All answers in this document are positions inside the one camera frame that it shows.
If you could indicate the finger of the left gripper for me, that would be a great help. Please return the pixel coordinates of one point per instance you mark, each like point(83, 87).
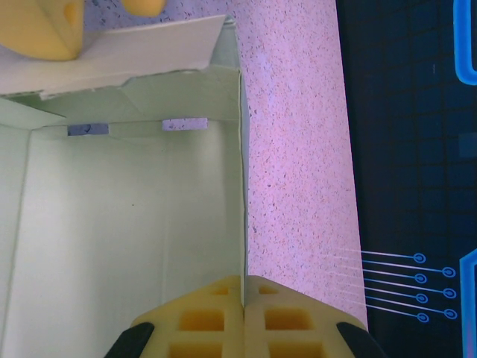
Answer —
point(143, 5)
point(41, 30)

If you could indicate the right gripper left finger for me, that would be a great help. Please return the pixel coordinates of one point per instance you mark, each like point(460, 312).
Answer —
point(208, 328)

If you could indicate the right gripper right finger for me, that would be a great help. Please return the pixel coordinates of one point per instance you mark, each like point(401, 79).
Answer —
point(290, 328)

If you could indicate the green paper box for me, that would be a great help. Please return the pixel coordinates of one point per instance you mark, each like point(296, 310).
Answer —
point(112, 223)

